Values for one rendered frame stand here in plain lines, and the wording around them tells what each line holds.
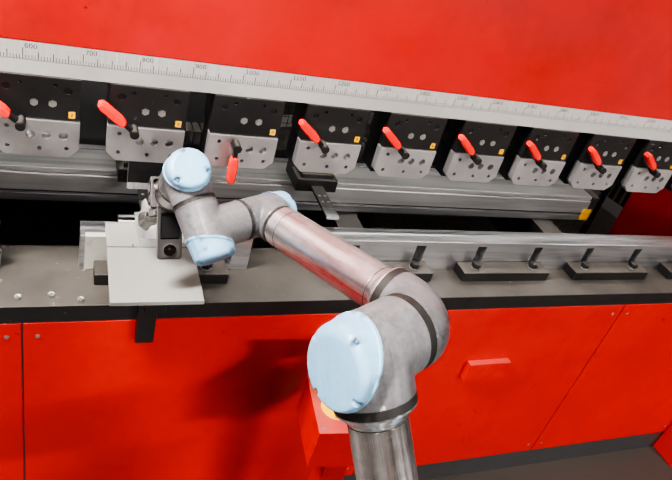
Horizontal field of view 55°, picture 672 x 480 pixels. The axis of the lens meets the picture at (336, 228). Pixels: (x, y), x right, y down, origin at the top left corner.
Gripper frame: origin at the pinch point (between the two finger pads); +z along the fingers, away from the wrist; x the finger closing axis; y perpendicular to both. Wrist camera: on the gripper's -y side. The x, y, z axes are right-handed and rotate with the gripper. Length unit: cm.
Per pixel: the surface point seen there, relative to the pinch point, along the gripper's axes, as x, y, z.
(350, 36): -34, 34, -30
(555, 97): -91, 29, -25
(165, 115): 0.6, 20.2, -13.5
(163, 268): -0.5, -8.6, -0.9
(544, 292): -110, -14, 11
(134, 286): 5.7, -12.9, -4.5
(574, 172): -109, 16, -9
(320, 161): -34.6, 14.7, -8.0
